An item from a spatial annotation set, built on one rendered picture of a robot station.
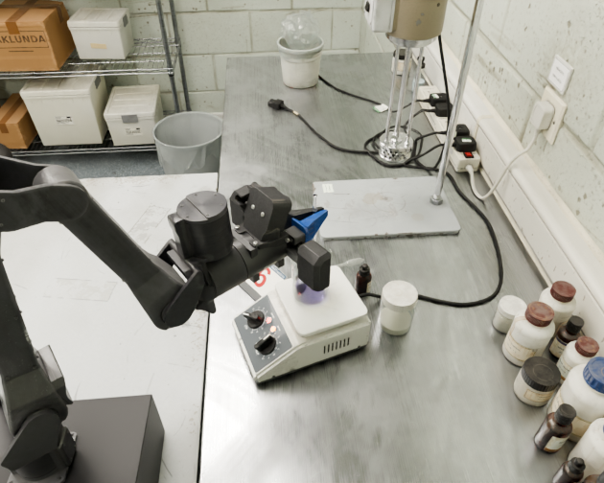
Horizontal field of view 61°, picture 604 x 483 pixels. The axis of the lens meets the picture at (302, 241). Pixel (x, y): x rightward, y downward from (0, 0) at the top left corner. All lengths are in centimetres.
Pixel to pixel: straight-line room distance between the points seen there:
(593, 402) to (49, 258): 98
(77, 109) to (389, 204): 211
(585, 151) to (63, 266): 100
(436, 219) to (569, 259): 28
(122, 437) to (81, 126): 243
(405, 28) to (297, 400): 62
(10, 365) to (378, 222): 76
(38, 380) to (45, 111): 249
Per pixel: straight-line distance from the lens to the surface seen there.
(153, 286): 59
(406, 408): 84
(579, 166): 107
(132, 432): 72
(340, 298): 84
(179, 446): 82
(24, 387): 61
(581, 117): 107
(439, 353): 91
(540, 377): 86
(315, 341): 81
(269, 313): 86
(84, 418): 76
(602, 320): 96
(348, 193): 119
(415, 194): 121
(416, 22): 92
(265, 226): 63
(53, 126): 306
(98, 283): 106
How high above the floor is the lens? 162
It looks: 42 degrees down
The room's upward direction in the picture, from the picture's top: straight up
